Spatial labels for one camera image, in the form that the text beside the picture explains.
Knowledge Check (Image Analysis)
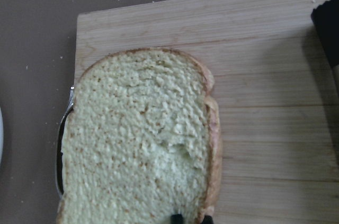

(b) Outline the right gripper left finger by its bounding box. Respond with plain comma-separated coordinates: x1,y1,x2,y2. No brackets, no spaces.
171,214,184,224

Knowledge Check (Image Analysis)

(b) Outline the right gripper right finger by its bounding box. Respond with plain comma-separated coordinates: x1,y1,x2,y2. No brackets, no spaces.
203,216,213,224

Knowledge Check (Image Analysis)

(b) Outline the bread slice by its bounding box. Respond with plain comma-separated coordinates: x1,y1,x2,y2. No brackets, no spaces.
56,48,222,223

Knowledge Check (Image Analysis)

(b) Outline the white round plate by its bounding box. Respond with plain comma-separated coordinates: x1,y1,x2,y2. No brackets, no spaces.
0,108,4,164

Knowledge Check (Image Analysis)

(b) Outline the bamboo cutting board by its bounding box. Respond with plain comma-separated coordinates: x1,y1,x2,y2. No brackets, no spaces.
75,0,338,223

